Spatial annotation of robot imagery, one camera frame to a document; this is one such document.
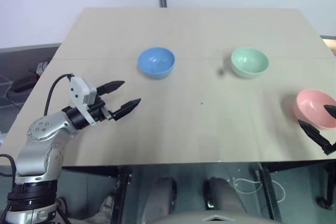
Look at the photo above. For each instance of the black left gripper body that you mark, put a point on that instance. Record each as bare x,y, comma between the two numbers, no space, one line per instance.
101,112

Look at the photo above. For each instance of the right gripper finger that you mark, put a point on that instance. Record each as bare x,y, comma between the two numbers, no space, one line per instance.
331,110
313,132

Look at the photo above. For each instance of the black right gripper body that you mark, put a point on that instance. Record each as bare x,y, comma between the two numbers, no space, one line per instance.
331,148

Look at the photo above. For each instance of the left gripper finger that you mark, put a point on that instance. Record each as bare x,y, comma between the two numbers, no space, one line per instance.
127,108
111,86

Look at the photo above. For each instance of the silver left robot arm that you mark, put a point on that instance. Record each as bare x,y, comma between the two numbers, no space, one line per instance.
39,134

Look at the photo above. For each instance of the pink bowl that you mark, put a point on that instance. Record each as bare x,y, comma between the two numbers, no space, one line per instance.
312,106

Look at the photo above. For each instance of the black caster table leg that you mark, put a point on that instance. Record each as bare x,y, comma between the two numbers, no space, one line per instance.
326,182

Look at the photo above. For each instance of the blue bowl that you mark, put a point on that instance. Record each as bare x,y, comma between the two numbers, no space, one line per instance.
156,62

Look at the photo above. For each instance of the grey white floor device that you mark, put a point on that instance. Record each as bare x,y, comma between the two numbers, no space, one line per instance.
43,66

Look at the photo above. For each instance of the black device on floor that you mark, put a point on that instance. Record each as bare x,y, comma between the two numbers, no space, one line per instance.
23,83

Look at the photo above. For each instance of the green bowl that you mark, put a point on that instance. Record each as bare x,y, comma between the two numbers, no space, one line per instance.
249,62

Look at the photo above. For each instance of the dark rounded robot foot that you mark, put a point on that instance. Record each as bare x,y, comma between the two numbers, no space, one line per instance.
223,195

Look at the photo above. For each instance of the grey robot torso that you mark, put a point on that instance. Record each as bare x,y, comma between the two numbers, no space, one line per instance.
215,217

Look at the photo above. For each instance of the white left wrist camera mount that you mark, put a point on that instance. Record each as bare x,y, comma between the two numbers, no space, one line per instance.
78,90

